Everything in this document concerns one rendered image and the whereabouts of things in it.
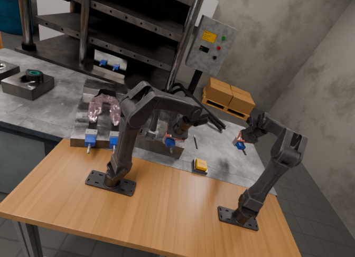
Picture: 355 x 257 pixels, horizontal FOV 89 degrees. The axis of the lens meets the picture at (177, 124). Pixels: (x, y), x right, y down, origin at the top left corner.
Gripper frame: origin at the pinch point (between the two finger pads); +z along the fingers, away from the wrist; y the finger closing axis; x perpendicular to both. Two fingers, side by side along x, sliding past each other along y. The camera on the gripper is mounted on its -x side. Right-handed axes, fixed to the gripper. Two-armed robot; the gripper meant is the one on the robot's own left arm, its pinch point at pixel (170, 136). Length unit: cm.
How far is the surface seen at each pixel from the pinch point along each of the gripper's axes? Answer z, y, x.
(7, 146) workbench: 46, 77, 8
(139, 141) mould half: 11.6, 13.0, 1.2
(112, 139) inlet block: 9.3, 26.4, 4.8
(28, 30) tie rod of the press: 48, 105, -81
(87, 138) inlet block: 9.2, 37.0, 7.1
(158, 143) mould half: 8.4, 3.3, 1.4
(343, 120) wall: 31, -285, -119
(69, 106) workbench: 30, 54, -18
